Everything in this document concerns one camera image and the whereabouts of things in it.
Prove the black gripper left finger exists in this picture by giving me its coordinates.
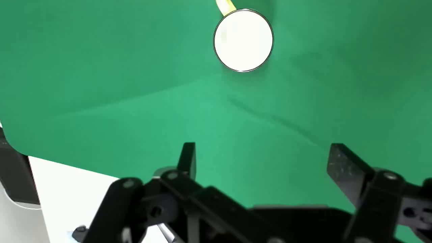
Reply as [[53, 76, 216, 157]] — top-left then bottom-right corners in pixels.
[[84, 142, 248, 243]]

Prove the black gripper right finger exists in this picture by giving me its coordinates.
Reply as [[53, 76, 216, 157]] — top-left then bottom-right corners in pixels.
[[325, 144, 432, 243]]

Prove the yellow enamel cup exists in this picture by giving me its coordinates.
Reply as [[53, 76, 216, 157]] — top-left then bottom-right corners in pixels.
[[212, 0, 275, 75]]

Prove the green table cloth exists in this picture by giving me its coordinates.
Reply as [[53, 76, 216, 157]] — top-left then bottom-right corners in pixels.
[[0, 0, 432, 243]]

